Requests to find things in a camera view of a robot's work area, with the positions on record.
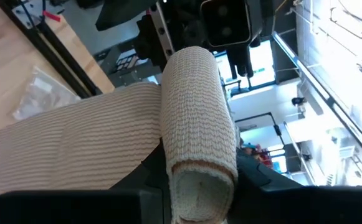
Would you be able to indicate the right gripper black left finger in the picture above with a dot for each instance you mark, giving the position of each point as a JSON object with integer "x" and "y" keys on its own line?
{"x": 74, "y": 208}

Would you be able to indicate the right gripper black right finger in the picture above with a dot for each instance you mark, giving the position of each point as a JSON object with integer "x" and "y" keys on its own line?
{"x": 293, "y": 205}

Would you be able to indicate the beige elastic bandage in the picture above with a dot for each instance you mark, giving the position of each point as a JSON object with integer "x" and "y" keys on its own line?
{"x": 196, "y": 109}

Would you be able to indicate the clear plastic bag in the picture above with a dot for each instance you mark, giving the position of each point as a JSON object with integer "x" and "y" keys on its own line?
{"x": 43, "y": 96}

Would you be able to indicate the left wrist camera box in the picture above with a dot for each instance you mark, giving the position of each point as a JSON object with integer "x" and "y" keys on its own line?
{"x": 225, "y": 21}

